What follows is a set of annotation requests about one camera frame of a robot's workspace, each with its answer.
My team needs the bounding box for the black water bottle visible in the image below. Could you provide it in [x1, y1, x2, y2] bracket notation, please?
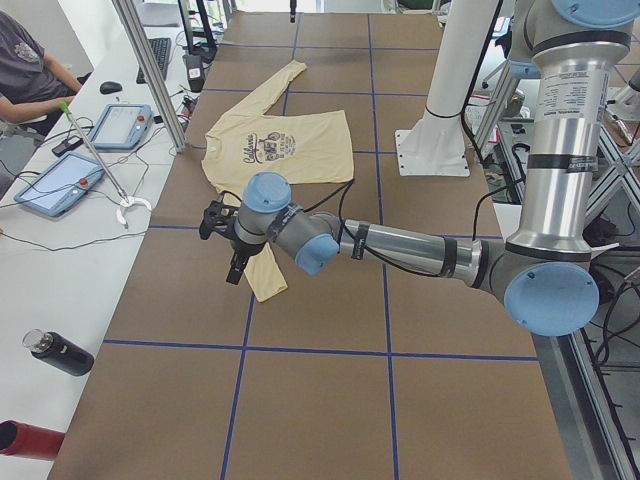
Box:
[22, 329, 94, 377]

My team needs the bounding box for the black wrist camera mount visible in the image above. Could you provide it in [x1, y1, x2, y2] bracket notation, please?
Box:
[199, 200, 238, 240]

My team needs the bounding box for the yellow long-sleeve shirt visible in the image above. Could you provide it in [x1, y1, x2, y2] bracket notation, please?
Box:
[202, 60, 354, 302]

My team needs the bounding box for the blue teach pendant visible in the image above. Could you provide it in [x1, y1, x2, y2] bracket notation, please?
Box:
[14, 152, 104, 217]
[89, 103, 153, 151]

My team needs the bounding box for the seated person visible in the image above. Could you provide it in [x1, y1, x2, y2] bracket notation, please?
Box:
[1, 12, 89, 136]

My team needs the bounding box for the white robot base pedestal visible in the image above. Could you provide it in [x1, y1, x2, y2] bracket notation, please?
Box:
[395, 0, 501, 177]

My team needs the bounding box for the far blue teach pendant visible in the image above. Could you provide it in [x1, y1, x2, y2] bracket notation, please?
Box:
[89, 103, 153, 151]

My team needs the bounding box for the aluminium frame post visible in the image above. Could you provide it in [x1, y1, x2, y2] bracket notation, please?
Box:
[112, 0, 186, 153]

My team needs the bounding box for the metal reacher stick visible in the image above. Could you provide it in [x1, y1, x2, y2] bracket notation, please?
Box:
[59, 101, 152, 229]

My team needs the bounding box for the near blue teach pendant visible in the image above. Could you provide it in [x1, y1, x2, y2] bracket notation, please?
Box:
[14, 152, 104, 217]

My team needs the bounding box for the black keyboard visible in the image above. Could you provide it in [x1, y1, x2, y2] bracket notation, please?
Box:
[148, 37, 171, 80]

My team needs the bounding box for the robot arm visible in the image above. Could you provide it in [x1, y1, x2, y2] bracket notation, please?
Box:
[226, 1, 639, 337]

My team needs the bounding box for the red cylinder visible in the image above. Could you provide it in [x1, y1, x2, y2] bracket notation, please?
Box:
[1, 420, 65, 461]

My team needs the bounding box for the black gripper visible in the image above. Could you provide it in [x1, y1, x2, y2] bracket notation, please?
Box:
[226, 233, 261, 284]

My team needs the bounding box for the black computer mouse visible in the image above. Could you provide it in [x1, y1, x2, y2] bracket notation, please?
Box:
[99, 81, 122, 95]

